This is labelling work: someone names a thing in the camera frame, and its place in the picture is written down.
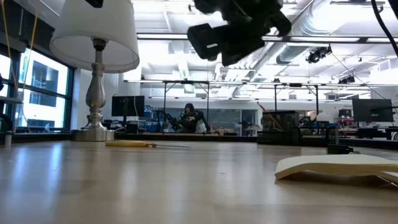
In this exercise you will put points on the orange pencil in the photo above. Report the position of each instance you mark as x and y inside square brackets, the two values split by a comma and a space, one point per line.
[271, 117]

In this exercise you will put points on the yellow sticky note pad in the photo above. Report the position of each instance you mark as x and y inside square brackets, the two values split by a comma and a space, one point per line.
[335, 163]

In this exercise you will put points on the black background robot arm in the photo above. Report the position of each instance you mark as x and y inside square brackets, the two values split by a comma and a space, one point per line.
[169, 118]
[205, 119]

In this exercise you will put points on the black mesh desk organizer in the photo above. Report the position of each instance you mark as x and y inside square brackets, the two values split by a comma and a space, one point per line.
[280, 124]

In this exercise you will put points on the person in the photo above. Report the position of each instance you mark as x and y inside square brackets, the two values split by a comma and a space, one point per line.
[190, 119]

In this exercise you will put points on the white round globe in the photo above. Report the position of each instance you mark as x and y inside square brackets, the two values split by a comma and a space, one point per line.
[322, 117]

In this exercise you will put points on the blue storage bins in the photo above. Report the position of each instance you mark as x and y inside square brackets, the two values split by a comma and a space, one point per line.
[152, 124]

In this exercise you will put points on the wide black monitor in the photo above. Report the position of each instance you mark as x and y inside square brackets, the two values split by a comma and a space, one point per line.
[372, 110]

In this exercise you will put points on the black monitor on stand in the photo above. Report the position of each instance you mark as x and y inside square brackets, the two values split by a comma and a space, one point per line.
[127, 105]

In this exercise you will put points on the white shade silver table lamp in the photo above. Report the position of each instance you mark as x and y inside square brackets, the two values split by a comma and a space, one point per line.
[93, 28]

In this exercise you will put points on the black side desk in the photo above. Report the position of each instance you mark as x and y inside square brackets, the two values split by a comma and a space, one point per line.
[9, 100]

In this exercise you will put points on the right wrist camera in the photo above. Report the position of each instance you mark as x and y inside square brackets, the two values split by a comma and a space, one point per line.
[203, 40]

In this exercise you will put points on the black ceiling mounted camera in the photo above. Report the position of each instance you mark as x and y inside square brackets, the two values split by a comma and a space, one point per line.
[317, 55]

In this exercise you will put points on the black background rig frame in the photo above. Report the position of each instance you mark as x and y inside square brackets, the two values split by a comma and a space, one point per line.
[295, 84]
[186, 82]

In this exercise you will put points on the black aluminium table frame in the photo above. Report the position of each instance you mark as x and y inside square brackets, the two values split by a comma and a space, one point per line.
[186, 137]

